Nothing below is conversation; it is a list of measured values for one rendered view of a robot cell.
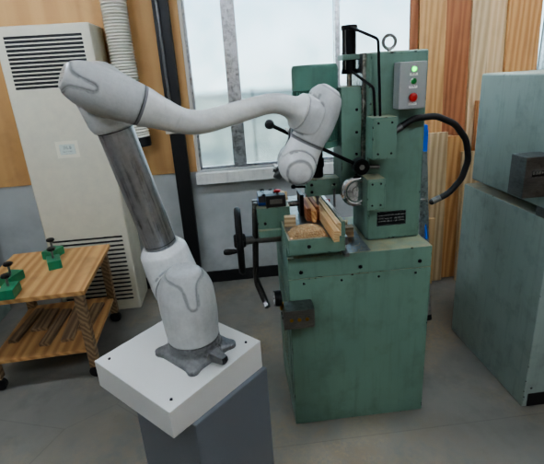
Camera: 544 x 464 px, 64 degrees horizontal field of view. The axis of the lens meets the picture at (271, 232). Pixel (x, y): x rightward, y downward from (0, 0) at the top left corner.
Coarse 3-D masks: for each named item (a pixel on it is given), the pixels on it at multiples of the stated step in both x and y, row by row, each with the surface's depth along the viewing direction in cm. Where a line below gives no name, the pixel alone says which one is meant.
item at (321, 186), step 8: (328, 176) 181; (336, 176) 180; (312, 184) 177; (320, 184) 177; (328, 184) 178; (336, 184) 178; (312, 192) 178; (320, 192) 179; (328, 192) 179; (336, 192) 179
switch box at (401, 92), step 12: (396, 72) 156; (408, 72) 153; (420, 72) 153; (396, 84) 157; (408, 84) 154; (420, 84) 154; (396, 96) 158; (408, 96) 155; (420, 96) 156; (396, 108) 159; (408, 108) 157
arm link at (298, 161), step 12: (288, 144) 127; (300, 144) 124; (288, 156) 123; (300, 156) 122; (312, 156) 125; (288, 168) 122; (300, 168) 121; (312, 168) 122; (288, 180) 124; (300, 180) 123
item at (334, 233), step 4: (312, 196) 196; (316, 200) 190; (320, 208) 178; (320, 212) 174; (324, 212) 174; (320, 216) 174; (324, 216) 168; (328, 216) 168; (320, 220) 175; (324, 220) 167; (328, 220) 164; (324, 224) 168; (328, 224) 161; (332, 224) 160; (328, 228) 162; (332, 228) 155; (336, 228) 155; (328, 232) 162; (332, 232) 154; (336, 232) 152; (332, 236) 155; (336, 236) 153; (336, 240) 153
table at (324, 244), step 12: (300, 216) 183; (276, 228) 180; (288, 228) 170; (324, 228) 167; (288, 240) 158; (300, 240) 158; (312, 240) 158; (324, 240) 159; (288, 252) 160; (300, 252) 160; (312, 252) 160
